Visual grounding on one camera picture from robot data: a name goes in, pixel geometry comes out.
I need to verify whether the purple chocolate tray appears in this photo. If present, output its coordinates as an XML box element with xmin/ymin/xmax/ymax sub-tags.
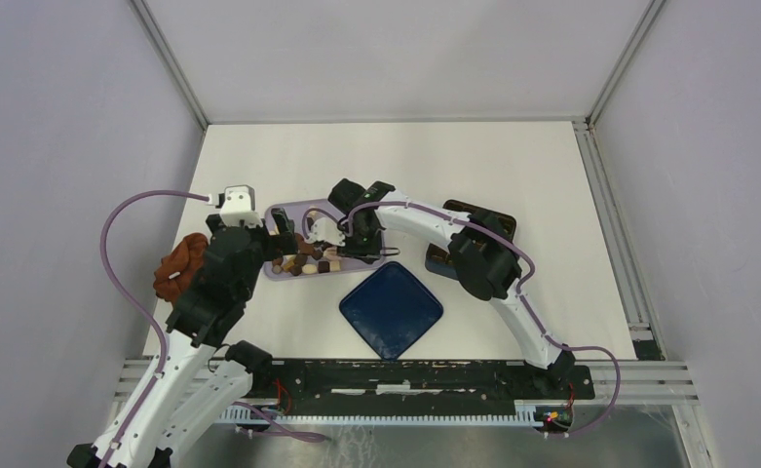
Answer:
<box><xmin>263</xmin><ymin>199</ymin><xmax>386</xmax><ymax>281</ymax></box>

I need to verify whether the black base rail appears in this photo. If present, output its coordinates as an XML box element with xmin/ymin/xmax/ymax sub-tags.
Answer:
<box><xmin>246</xmin><ymin>359</ymin><xmax>595</xmax><ymax>416</ymax></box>

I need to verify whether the blue tin chocolate box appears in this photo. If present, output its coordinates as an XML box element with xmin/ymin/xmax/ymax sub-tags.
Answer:
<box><xmin>425</xmin><ymin>199</ymin><xmax>518</xmax><ymax>282</ymax></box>

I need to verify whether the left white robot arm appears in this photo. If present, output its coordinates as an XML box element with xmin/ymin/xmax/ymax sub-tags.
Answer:
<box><xmin>67</xmin><ymin>208</ymin><xmax>297</xmax><ymax>467</ymax></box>

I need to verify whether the brown crumpled cloth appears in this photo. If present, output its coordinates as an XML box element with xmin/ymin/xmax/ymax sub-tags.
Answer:
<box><xmin>153</xmin><ymin>233</ymin><xmax>209</xmax><ymax>304</ymax></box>

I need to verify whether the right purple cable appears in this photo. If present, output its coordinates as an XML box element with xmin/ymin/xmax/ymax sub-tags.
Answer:
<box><xmin>301</xmin><ymin>201</ymin><xmax>622</xmax><ymax>438</ymax></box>

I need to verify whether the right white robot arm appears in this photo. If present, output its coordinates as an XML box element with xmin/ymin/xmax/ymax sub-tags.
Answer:
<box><xmin>327</xmin><ymin>178</ymin><xmax>575</xmax><ymax>398</ymax></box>

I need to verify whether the blue tin lid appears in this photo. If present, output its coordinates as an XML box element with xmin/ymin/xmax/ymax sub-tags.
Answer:
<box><xmin>338</xmin><ymin>262</ymin><xmax>444</xmax><ymax>361</ymax></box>

